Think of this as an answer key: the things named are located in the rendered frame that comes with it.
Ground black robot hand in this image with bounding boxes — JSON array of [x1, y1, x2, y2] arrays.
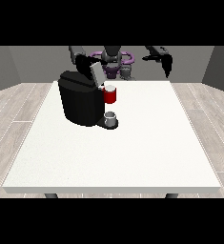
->
[[74, 53, 100, 80], [141, 52, 174, 79]]

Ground pale grey machine lid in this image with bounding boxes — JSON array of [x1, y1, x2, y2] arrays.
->
[[90, 61, 106, 87]]

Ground black coffee machine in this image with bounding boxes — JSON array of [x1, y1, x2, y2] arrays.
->
[[57, 70, 119, 131]]

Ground red pod holder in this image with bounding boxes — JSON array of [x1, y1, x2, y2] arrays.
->
[[102, 85, 118, 105]]

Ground grey robot trunk purple rings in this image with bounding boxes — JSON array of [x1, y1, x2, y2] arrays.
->
[[89, 46, 137, 81]]

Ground small grey cup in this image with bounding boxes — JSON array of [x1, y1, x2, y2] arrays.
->
[[104, 111, 118, 128]]

